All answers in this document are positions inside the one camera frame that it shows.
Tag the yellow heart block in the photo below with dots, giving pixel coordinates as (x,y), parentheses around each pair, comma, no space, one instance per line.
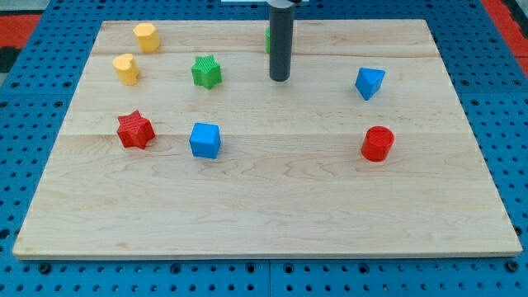
(126,68)

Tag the green block behind rod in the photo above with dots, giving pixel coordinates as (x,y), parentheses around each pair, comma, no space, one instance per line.
(268,40)

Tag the light wooden board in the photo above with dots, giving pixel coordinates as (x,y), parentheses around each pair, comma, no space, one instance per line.
(289,180)

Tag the red cylinder block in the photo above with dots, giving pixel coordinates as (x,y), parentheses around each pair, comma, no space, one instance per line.
(377,143)

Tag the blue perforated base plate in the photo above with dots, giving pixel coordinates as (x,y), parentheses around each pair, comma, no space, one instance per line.
(34,99)

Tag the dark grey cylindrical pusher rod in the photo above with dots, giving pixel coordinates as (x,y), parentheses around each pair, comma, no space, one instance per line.
(282,16)

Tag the yellow hexagon block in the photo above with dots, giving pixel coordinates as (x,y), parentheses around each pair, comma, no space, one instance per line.
(147,37)

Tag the blue triangular prism block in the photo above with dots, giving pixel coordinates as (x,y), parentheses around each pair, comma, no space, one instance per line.
(368,82)

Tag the red star block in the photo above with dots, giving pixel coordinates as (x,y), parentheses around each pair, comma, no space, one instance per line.
(135,130)

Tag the green star block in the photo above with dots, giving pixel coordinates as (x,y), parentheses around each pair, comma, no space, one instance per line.
(206,71)

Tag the blue cube block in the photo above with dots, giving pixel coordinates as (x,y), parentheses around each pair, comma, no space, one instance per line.
(205,140)

